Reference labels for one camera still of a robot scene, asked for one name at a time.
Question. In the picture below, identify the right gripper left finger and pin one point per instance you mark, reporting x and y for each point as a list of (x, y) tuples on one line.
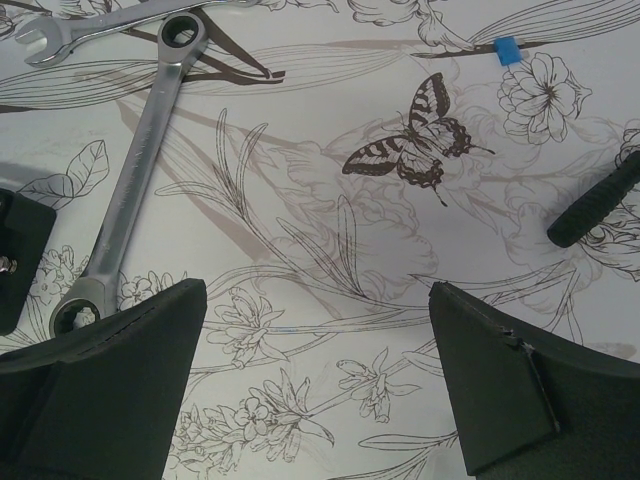
[(102, 402)]

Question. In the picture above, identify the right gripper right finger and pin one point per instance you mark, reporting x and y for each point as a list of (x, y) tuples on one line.
[(529, 404)]

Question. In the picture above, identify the black fuse box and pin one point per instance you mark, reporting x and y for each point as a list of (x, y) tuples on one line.
[(26, 226)]

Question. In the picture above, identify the blue blade fuse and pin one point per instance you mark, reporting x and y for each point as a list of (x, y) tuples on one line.
[(507, 50)]

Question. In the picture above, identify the floral table mat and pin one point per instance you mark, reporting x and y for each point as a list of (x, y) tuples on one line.
[(326, 163)]

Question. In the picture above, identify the open end wrench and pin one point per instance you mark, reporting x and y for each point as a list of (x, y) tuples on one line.
[(62, 36)]

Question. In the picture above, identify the black handled tool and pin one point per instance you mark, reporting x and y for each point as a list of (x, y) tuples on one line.
[(595, 204)]

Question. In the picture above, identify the ratchet ring wrench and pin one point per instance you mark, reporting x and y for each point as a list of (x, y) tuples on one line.
[(181, 40)]

